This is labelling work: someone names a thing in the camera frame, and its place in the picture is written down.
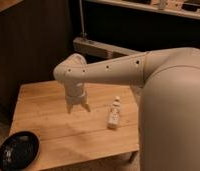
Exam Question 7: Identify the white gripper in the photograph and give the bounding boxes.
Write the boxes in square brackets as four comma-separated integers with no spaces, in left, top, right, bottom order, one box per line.
[65,83,91,114]

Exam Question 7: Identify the small white bottle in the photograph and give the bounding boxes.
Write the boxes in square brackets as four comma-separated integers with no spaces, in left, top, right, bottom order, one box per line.
[107,96,121,129]

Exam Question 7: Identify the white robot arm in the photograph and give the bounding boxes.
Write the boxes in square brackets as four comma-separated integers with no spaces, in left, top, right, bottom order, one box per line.
[53,47,200,171]

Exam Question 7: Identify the black ceramic bowl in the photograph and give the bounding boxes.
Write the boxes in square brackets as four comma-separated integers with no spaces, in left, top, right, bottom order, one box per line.
[0,131,40,171]

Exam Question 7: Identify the wooden table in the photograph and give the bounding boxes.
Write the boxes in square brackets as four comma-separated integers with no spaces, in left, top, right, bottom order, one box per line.
[10,81,139,171]

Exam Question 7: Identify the grey metal beam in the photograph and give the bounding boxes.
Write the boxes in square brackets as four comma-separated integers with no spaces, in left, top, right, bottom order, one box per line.
[73,37,137,59]

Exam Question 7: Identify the metal vertical pole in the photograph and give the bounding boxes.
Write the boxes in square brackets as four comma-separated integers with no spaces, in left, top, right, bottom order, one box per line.
[79,0,87,41]

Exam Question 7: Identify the wooden shelf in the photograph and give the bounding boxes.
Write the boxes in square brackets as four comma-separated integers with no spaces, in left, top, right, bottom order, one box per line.
[87,0,200,20]

